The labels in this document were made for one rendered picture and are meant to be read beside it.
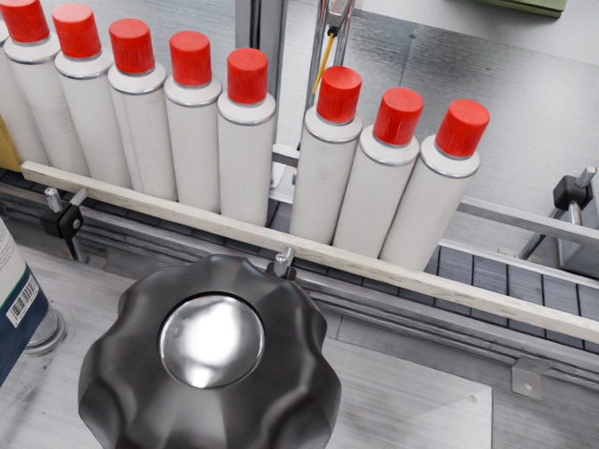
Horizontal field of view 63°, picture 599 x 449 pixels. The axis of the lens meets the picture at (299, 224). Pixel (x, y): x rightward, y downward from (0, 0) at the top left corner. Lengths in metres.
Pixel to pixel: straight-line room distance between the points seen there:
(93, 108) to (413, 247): 0.33
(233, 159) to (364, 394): 0.24
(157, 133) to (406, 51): 0.61
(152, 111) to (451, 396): 0.38
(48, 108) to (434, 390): 0.45
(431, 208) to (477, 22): 0.76
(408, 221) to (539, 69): 0.65
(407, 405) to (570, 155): 0.54
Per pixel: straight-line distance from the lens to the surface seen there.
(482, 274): 0.57
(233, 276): 0.15
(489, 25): 1.16
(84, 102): 0.50
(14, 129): 0.60
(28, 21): 0.51
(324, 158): 0.43
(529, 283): 0.59
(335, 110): 0.41
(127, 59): 0.45
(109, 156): 0.54
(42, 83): 0.53
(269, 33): 0.55
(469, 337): 0.55
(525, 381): 0.59
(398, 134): 0.40
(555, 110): 0.97
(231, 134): 0.43
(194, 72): 0.43
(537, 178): 0.81
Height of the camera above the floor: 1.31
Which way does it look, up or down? 50 degrees down
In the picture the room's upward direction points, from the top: 9 degrees clockwise
